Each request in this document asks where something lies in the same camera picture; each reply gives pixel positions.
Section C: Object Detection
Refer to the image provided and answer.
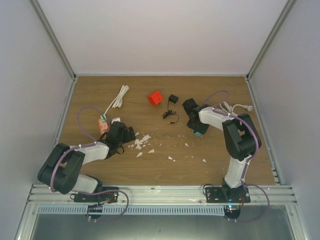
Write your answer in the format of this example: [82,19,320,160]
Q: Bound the orange power strip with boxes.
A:
[98,118,110,135]

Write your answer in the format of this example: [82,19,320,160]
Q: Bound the green USB charger plug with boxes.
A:
[100,115,107,122]

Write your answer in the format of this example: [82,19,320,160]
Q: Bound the red cube adapter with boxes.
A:
[147,90,164,105]

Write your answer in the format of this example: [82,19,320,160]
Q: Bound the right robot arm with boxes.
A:
[182,98,262,203]

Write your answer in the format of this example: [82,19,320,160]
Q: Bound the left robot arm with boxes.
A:
[37,121,136,202]

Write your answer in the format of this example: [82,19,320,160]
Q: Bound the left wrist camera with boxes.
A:
[111,117,121,123]

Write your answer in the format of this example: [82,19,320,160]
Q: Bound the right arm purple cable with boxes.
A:
[202,90,271,223]

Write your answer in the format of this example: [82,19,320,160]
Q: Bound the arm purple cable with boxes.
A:
[202,90,271,223]
[49,107,111,193]

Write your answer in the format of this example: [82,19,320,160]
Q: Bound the black adapter cable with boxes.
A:
[161,99,180,125]

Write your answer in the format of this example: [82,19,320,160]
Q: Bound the white orange strip cord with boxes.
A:
[103,84,130,117]

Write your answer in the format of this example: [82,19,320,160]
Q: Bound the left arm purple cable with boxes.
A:
[49,107,111,193]

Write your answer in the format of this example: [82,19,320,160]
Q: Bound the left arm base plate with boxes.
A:
[70,186,119,204]

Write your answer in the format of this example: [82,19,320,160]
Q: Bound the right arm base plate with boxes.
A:
[202,184,251,204]

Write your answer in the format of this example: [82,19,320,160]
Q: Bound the aluminium front rail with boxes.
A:
[27,184,297,206]

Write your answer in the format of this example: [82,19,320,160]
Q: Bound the slotted cable duct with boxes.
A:
[38,204,225,216]

